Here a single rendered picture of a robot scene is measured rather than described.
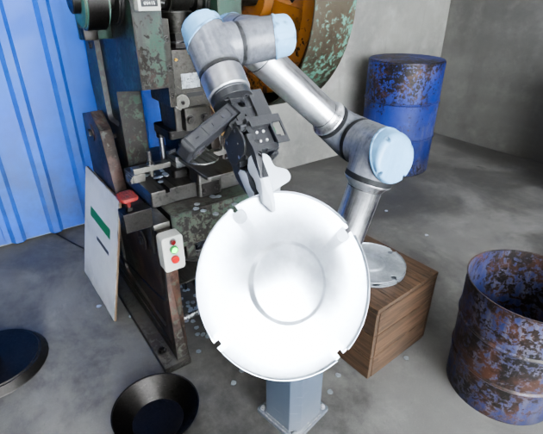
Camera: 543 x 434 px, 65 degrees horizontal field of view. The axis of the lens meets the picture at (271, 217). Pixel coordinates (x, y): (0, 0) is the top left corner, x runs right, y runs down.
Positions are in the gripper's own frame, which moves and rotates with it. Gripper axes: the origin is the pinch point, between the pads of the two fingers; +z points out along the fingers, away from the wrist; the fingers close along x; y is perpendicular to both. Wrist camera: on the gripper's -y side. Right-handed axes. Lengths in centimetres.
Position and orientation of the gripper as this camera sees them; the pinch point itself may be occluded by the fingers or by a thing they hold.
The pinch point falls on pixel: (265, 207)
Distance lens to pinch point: 66.4
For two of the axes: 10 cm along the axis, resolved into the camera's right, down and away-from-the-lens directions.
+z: 3.8, 9.1, -1.9
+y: 8.4, -2.6, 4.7
